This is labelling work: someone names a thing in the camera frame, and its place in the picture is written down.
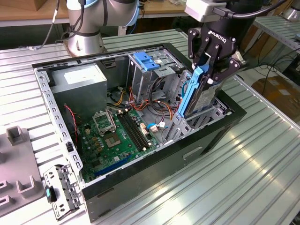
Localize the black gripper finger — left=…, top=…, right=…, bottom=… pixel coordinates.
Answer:
left=207, top=52, right=247, bottom=84
left=188, top=27, right=205, bottom=69

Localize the hard disk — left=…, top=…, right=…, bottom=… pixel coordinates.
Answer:
left=175, top=52, right=224, bottom=120

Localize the blue data wire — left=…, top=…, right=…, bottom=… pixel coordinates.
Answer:
left=180, top=78, right=188, bottom=104

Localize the grey metal disk bay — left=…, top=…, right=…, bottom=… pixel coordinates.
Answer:
left=163, top=99, right=233, bottom=146

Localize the wooden desk with white legs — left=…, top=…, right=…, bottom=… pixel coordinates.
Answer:
left=0, top=0, right=188, bottom=28

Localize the large cardboard box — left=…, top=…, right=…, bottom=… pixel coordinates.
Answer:
left=252, top=75, right=300, bottom=118

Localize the grey metal drive cage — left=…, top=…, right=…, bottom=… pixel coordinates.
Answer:
left=127, top=48, right=185, bottom=103

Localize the black RAM slot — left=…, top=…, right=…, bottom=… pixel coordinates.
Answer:
left=118, top=112, right=144, bottom=152
left=120, top=112, right=146, bottom=150
left=123, top=111, right=149, bottom=148
left=126, top=110, right=152, bottom=146

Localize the green motherboard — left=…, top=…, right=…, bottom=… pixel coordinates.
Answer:
left=77, top=109, right=162, bottom=183

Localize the grey power supply unit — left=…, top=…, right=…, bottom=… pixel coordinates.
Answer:
left=48, top=63, right=108, bottom=118

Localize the metal socket cover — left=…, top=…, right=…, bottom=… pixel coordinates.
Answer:
left=92, top=110, right=118, bottom=136

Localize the black open PC case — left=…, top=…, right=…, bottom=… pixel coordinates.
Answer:
left=31, top=42, right=248, bottom=223

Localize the blue expansion slot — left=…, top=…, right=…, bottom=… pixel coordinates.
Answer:
left=93, top=155, right=132, bottom=178

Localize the black latch with teal mark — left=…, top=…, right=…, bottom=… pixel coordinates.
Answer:
left=45, top=186, right=58, bottom=203

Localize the grey parts rack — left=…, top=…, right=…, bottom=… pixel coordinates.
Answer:
left=0, top=126, right=45, bottom=218

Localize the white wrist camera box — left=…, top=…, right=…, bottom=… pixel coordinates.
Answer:
left=184, top=0, right=226, bottom=22

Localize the thick black camera cable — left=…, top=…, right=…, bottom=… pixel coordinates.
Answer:
left=212, top=0, right=288, bottom=19

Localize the blue plastic drive bracket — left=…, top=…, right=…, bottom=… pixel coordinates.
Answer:
left=133, top=52, right=160, bottom=72

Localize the orange yellow wire bundle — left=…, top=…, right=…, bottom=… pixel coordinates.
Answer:
left=106, top=86, right=182, bottom=122

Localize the red black fan wire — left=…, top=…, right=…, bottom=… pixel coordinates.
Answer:
left=63, top=105, right=79, bottom=141

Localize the black cable with metal plug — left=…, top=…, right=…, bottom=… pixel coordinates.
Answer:
left=20, top=0, right=61, bottom=51

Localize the metal slot bracket plate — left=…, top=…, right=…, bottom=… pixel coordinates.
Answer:
left=43, top=164, right=84, bottom=221

